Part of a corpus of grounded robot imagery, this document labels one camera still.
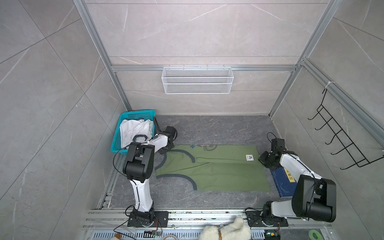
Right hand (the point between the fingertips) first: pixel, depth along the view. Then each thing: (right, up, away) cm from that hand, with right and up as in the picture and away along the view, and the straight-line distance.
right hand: (264, 160), depth 90 cm
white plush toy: (-25, -24, -27) cm, 43 cm away
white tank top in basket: (-86, +18, +11) cm, 88 cm away
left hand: (-61, +8, +10) cm, 63 cm away
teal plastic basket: (-93, +10, +3) cm, 93 cm away
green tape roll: (+15, -31, -20) cm, 40 cm away
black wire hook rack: (+24, +8, -31) cm, 40 cm away
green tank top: (-28, -5, +3) cm, 29 cm away
